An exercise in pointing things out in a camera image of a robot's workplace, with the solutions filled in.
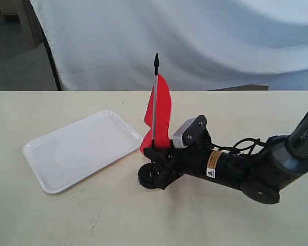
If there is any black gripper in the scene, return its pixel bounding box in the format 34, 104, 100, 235
143, 129, 212, 190

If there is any red flag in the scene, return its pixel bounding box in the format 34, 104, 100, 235
140, 54, 172, 153

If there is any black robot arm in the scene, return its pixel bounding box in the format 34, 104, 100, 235
138, 111, 308, 204

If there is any black round flag base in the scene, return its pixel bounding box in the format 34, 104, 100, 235
138, 163, 162, 189

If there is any white rectangular plastic tray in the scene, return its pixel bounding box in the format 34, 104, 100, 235
23, 110, 143, 194

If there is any white draped backdrop cloth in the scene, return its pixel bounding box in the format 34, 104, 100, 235
31, 1, 308, 91

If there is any black backdrop stand pole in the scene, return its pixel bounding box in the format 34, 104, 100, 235
40, 24, 62, 91

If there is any wooden furniture in background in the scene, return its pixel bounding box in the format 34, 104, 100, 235
0, 0, 43, 49

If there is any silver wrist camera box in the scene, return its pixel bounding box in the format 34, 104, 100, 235
172, 115, 207, 149

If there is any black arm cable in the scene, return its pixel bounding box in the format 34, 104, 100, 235
212, 137, 268, 156

